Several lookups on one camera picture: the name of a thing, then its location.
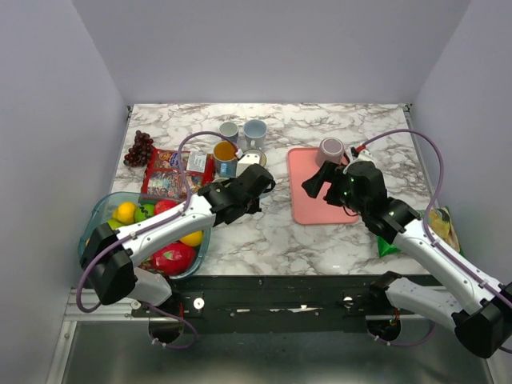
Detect red apple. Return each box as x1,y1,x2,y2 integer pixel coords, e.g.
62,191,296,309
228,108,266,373
154,199,178,215

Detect yellow lemon lower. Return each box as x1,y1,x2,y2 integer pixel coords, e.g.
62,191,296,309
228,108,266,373
179,230,204,247

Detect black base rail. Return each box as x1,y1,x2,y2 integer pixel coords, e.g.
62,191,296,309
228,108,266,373
131,270,417,335

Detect light blue faceted mug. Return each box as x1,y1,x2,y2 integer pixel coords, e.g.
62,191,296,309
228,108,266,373
259,186,274,199

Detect grey-blue mug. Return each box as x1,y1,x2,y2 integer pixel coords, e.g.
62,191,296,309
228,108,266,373
243,119,267,150

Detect green fruit in bowl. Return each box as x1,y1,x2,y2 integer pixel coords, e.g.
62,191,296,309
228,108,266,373
106,218,124,230

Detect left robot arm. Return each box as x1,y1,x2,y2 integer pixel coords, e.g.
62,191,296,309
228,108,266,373
79,164,275,316

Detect green cassava chips bag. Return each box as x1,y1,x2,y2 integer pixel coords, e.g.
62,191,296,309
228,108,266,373
377,207,464,258

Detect pink tray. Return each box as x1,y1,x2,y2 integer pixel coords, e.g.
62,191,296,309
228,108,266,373
287,147,358,226

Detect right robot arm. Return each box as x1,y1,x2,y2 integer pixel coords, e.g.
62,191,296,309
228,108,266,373
302,161,511,358

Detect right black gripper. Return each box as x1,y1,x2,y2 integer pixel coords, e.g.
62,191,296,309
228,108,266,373
302,159,368,217

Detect dark grapes on table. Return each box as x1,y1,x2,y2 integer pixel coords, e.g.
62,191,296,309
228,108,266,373
123,130,154,167

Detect red dragon fruit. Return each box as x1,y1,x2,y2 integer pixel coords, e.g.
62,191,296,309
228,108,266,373
150,242,196,276

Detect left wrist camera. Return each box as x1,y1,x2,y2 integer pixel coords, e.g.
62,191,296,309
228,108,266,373
235,150,262,177

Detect red candy bag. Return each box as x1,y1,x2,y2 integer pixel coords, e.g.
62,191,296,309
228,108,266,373
141,149,215,200

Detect dark blue-grey mug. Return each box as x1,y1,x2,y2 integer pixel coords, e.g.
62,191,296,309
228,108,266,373
219,122,239,145

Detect cream mug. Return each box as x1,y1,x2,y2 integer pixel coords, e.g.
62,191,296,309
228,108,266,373
245,149,267,167

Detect purple mug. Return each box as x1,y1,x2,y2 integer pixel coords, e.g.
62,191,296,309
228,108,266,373
315,138,345,167

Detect teal plastic fruit bowl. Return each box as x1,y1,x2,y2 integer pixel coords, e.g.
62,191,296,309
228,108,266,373
78,192,210,280

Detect blue butterfly mug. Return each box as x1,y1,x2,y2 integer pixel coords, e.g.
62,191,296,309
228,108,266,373
213,141,238,178

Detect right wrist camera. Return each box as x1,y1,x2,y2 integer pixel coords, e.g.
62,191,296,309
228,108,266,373
350,146,375,163

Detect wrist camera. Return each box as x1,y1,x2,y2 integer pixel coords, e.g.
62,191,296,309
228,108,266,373
350,146,375,163
235,150,262,177

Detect orange fruit upper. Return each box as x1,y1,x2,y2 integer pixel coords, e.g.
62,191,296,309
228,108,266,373
112,202,138,225

